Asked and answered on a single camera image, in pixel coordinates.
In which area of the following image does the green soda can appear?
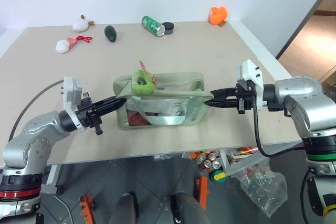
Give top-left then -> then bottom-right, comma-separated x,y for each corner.
141,15 -> 166,38

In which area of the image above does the short orange black tool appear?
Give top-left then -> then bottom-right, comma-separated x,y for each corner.
78,194 -> 96,224

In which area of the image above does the wide dark rounded shape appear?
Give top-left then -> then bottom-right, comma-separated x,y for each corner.
170,191 -> 212,224

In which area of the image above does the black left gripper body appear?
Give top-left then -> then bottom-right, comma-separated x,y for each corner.
76,92 -> 104,136

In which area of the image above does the red snack package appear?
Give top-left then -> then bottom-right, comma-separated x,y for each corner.
230,146 -> 260,157

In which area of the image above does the black robot body cable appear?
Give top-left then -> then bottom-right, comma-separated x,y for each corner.
300,168 -> 316,224

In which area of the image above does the clear plastic bag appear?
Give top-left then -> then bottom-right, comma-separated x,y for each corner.
234,158 -> 288,219

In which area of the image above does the grey left arm cable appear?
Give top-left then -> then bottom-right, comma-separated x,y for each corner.
7,80 -> 65,143

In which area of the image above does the black round lid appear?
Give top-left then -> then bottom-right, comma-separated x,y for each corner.
162,22 -> 175,36

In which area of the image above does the white table leg frame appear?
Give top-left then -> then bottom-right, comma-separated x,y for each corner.
219,145 -> 266,178

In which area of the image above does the white pink plush, red string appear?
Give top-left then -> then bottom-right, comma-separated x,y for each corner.
55,35 -> 93,55

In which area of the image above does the green clear zip pouch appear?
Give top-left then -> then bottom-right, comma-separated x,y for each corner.
112,71 -> 214,131

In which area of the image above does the dark green avocado plush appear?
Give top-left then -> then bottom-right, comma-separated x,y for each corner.
104,25 -> 118,44

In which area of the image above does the tall orange black tool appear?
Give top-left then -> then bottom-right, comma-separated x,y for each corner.
194,176 -> 210,209

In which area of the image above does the white plush chicken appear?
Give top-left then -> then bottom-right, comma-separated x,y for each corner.
70,14 -> 97,33

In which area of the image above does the white table leg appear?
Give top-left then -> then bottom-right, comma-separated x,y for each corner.
41,164 -> 63,196

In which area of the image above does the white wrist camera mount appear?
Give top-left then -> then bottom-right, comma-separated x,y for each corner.
59,76 -> 87,132
235,59 -> 264,110

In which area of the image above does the orange plush toy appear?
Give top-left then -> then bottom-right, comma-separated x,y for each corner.
209,6 -> 228,28

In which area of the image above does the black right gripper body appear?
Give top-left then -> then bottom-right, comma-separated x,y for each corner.
235,81 -> 257,115

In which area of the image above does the green yellow round item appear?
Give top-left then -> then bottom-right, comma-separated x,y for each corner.
209,169 -> 227,183

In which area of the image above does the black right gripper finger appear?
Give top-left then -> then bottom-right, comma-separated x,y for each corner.
209,87 -> 237,99
203,98 -> 238,109

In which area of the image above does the green plush keychain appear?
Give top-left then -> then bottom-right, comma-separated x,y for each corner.
131,60 -> 159,95

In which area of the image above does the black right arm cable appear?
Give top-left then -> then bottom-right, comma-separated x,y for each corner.
251,95 -> 307,158

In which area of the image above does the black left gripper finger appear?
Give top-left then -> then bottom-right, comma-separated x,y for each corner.
87,104 -> 124,120
91,97 -> 129,111

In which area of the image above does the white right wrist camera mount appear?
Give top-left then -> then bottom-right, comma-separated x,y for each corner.
235,59 -> 264,110

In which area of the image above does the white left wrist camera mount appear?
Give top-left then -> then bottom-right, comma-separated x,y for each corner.
59,76 -> 87,132

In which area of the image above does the narrow dark rounded shape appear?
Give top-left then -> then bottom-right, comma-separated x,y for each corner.
108,192 -> 139,224

